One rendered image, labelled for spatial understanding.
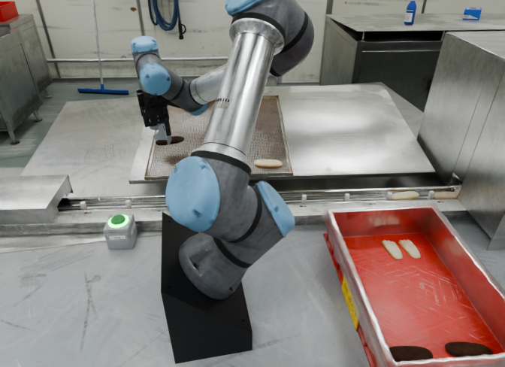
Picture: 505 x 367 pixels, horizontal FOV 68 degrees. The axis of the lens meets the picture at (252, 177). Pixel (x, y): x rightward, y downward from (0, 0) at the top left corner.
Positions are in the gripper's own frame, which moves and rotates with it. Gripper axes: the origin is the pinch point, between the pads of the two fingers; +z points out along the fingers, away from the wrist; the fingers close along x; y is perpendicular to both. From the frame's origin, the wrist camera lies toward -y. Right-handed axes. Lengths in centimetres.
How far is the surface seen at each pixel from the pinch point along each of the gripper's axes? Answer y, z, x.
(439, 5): -361, 76, -237
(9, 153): 113, 127, -196
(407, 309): -39, 4, 81
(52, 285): 40, 6, 42
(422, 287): -47, 5, 78
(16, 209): 48, 0, 17
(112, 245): 24.7, 6.6, 34.4
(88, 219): 30.1, 5.8, 22.7
